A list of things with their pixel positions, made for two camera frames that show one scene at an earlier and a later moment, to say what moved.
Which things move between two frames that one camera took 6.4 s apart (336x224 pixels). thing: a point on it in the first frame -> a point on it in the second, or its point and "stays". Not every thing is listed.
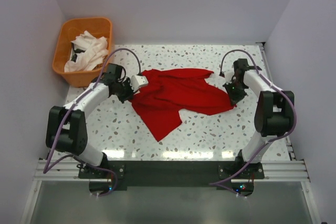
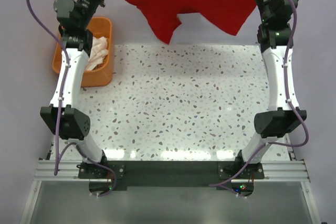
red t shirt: [159, 103] -> [228, 0]
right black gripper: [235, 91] -> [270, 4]
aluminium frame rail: [58, 170] stays
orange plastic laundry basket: [71, 29] stays
